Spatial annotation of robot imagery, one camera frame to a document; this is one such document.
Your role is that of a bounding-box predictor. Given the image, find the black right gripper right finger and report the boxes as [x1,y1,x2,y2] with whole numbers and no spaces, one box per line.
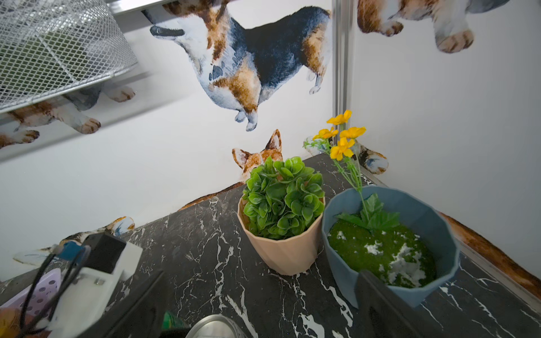
[355,270,447,338]

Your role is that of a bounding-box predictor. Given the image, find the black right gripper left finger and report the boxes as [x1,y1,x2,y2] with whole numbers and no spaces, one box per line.
[79,270,169,337]

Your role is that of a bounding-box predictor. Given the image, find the green soda can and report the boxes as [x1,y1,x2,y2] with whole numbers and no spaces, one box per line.
[161,311,190,331]

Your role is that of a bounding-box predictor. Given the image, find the lilac perforated plastic basket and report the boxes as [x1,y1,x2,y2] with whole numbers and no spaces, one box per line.
[1,268,62,315]

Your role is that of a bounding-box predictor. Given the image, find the orange soda can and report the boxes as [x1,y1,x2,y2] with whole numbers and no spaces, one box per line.
[0,308,21,338]

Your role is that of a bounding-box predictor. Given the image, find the yellow artificial flower stem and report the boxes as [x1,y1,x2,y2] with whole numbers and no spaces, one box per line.
[303,110,400,232]

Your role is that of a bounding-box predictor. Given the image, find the blue-grey plastic flower pot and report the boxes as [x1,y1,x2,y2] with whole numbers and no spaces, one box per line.
[321,185,460,308]

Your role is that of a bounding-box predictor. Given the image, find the peach plastic flower pot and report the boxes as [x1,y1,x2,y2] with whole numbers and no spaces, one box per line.
[237,199,323,275]

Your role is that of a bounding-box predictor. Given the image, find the green artificial succulent plant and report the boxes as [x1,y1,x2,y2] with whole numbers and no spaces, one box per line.
[242,157,325,240]

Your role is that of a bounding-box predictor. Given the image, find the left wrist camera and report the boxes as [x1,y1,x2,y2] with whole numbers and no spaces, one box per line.
[48,233,143,337]

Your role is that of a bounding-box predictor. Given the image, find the white wire wall basket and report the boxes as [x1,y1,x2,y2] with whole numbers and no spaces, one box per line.
[1,1,138,113]

